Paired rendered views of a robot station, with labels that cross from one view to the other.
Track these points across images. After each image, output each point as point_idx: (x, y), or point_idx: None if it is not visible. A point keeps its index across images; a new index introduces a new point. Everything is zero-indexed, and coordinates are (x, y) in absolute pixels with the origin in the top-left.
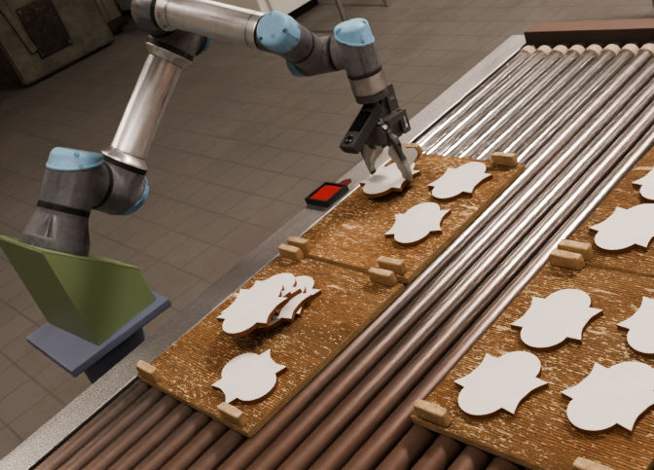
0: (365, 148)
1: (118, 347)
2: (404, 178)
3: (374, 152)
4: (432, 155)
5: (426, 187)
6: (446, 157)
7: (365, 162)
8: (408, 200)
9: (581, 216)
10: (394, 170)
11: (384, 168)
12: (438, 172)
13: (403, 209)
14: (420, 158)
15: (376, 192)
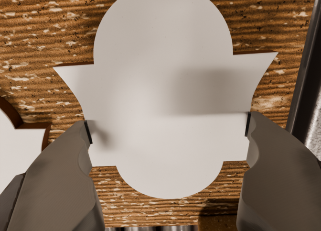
0: (315, 220)
1: None
2: (93, 122)
3: (239, 201)
4: (167, 224)
5: (65, 127)
6: (128, 224)
7: (290, 137)
8: (55, 57)
9: None
10: (173, 149)
11: (221, 151)
12: (93, 180)
13: (22, 7)
14: (188, 213)
15: (126, 5)
